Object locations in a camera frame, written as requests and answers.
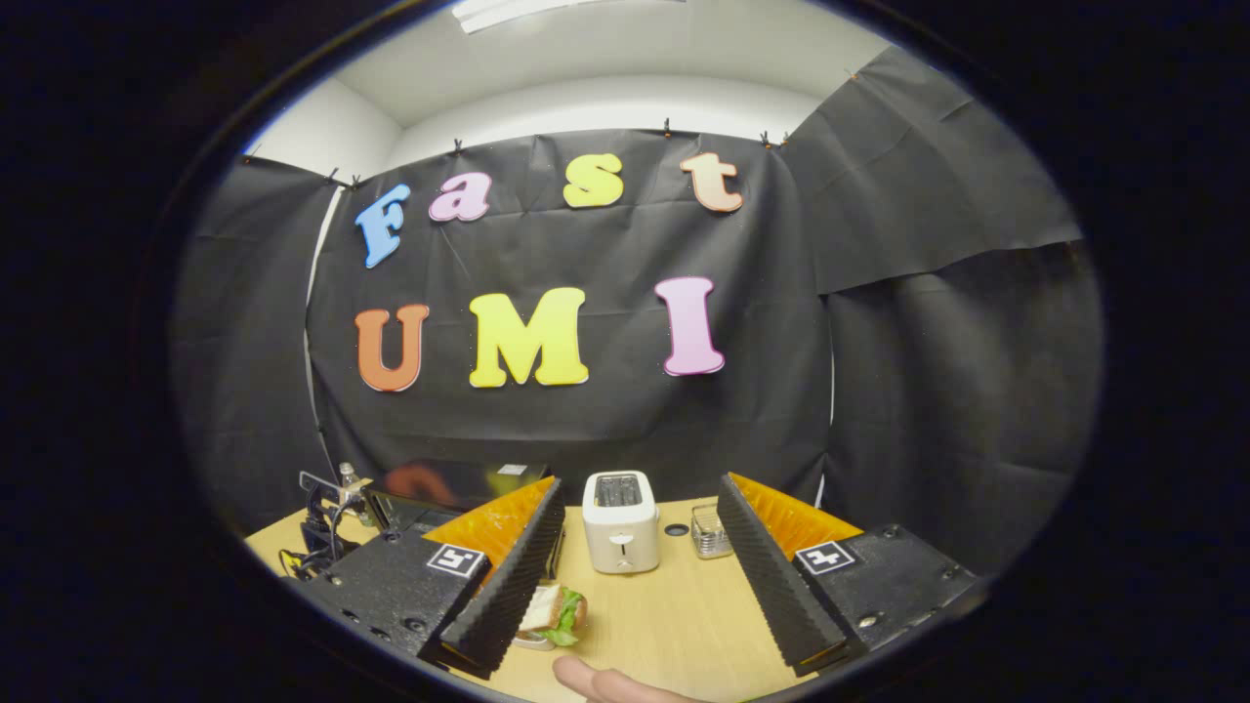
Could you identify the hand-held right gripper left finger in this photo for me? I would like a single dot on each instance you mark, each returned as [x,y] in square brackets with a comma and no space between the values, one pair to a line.
[508,596]

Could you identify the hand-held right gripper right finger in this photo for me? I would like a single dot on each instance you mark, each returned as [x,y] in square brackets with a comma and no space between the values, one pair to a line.
[771,586]

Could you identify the lettuce sandwich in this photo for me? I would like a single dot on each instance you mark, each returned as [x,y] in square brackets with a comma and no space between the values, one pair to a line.
[559,610]

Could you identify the black electric oven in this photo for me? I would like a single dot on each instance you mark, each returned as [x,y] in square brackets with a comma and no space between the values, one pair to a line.
[459,480]

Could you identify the small white plate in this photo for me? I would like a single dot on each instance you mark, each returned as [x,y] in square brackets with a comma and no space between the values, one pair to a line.
[532,641]

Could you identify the clear plastic water bottle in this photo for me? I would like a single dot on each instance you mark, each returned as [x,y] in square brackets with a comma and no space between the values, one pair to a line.
[349,485]

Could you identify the white toaster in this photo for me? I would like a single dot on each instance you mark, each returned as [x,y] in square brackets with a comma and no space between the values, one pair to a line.
[621,532]

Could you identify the black backdrop cloth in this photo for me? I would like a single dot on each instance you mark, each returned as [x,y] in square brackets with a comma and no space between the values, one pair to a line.
[928,391]

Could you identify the long ceiling light panel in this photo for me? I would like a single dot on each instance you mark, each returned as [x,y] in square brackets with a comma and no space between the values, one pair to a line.
[508,12]

